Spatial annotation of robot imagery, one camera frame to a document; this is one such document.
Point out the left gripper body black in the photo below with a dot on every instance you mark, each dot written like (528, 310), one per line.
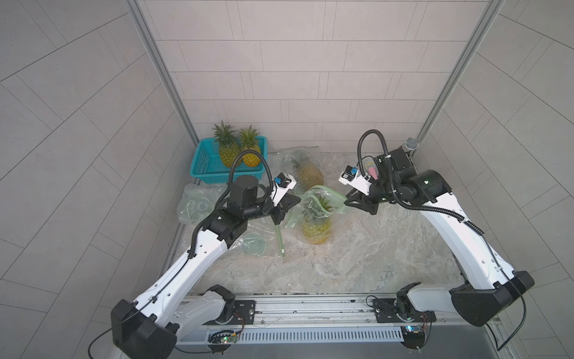
(253, 212)

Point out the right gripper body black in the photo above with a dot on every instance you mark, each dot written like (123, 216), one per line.
(384, 191)

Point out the clear zip-top bag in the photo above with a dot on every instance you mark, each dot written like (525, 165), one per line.
(197, 202)
(283, 161)
(262, 238)
(294, 219)

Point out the pineapple yellow orange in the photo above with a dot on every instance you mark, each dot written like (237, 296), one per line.
(248, 141)

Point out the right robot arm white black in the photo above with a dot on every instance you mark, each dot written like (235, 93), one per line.
(491, 283)

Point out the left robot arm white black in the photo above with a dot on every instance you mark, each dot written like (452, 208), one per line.
(179, 273)

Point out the teal plastic basket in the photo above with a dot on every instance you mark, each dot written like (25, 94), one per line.
(208, 167)

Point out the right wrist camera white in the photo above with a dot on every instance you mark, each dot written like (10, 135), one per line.
(352, 177)

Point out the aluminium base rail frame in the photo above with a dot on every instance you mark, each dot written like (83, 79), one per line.
(216, 322)

